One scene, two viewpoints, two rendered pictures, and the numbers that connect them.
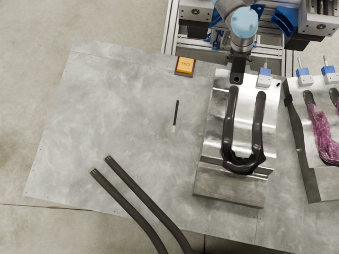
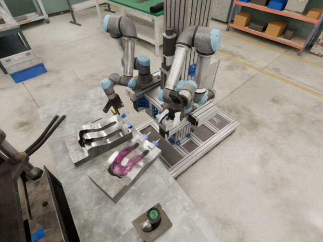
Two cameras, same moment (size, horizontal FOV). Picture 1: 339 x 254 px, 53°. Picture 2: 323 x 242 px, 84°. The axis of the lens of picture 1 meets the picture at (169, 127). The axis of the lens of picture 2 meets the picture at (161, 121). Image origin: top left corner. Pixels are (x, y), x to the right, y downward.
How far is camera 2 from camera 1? 131 cm
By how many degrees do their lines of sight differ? 32
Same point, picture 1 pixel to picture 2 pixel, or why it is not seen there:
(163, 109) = (95, 116)
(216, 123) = (95, 126)
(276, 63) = (180, 157)
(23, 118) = not seen: hidden behind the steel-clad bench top
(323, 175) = (99, 167)
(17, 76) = not seen: hidden behind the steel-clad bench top
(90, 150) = (64, 112)
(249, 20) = (104, 81)
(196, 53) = (155, 131)
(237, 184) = (77, 149)
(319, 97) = (139, 149)
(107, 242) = not seen: hidden behind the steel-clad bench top
